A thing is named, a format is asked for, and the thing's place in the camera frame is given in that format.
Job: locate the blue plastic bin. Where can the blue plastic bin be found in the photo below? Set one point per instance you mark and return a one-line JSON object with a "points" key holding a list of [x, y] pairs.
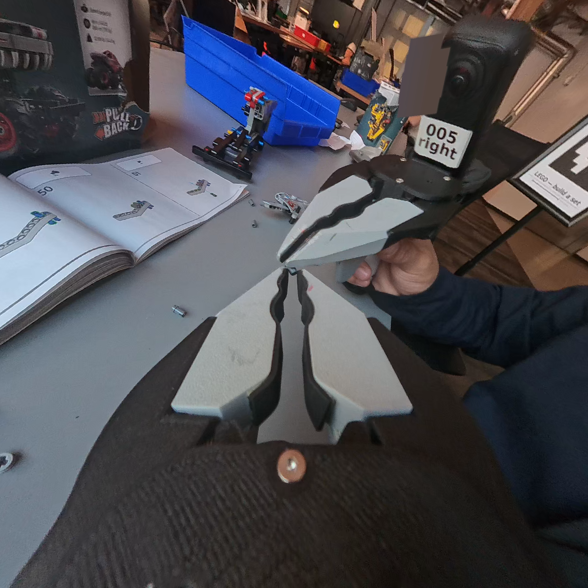
{"points": [[229, 69]]}

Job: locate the red box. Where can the red box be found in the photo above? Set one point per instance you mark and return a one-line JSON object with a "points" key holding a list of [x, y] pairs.
{"points": [[307, 36]]}

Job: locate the white instruction booklet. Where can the white instruction booklet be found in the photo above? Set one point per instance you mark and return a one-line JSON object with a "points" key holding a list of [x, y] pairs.
{"points": [[92, 229]]}

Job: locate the white printed sign board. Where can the white printed sign board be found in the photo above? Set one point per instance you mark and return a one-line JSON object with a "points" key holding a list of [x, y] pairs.
{"points": [[565, 183]]}

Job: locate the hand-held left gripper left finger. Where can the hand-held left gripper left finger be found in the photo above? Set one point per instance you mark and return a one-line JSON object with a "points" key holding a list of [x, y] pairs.
{"points": [[229, 358]]}

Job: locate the person's right hand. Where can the person's right hand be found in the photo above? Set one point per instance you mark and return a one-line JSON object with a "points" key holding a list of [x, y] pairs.
{"points": [[404, 271]]}

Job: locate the black lego chassis assembly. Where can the black lego chassis assembly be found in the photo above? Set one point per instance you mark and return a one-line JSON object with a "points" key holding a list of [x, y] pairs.
{"points": [[239, 142]]}

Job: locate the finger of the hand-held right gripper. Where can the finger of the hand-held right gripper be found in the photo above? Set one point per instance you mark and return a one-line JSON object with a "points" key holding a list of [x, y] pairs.
{"points": [[358, 234], [330, 197]]}

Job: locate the grey plastic part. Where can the grey plastic part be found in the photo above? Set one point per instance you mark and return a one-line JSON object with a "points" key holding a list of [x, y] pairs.
{"points": [[365, 154]]}

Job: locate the small grey lego assembly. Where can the small grey lego assembly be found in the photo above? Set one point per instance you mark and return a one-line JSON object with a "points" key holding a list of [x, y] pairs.
{"points": [[287, 204]]}

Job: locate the dark lego set box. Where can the dark lego set box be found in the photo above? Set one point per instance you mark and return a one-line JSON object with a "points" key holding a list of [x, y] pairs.
{"points": [[46, 92]]}

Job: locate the grey lego bush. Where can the grey lego bush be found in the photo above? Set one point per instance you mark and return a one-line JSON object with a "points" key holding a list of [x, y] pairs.
{"points": [[5, 462]]}

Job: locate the yellow robot print box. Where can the yellow robot print box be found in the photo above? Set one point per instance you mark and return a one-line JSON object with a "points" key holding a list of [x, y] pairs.
{"points": [[379, 119]]}

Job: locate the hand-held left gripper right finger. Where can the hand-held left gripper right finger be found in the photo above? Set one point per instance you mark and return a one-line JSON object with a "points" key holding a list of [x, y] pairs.
{"points": [[349, 358]]}

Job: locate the wooden workbench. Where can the wooden workbench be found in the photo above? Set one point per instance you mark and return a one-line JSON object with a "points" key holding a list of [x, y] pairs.
{"points": [[275, 34]]}

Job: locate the person's right forearm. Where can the person's right forearm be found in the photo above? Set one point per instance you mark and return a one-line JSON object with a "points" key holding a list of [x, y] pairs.
{"points": [[496, 312]]}

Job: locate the crumpled white paper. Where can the crumpled white paper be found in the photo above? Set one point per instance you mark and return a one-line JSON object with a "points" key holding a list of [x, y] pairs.
{"points": [[342, 140]]}

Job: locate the small blue crate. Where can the small blue crate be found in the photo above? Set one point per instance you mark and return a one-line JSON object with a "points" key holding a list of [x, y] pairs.
{"points": [[360, 83]]}

